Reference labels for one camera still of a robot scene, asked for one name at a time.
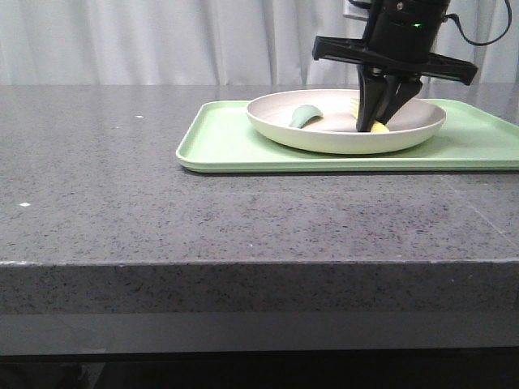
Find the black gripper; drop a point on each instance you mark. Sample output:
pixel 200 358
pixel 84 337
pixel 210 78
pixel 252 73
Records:
pixel 397 40

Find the yellow plastic fork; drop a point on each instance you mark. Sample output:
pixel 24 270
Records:
pixel 377 127

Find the beige round plate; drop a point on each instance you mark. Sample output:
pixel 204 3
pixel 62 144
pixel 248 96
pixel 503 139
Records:
pixel 335 131

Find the green plastic spoon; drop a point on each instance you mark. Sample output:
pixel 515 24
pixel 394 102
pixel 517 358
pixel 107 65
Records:
pixel 304 114

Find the light green serving tray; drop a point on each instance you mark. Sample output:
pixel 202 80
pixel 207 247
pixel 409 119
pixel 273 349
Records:
pixel 221 140

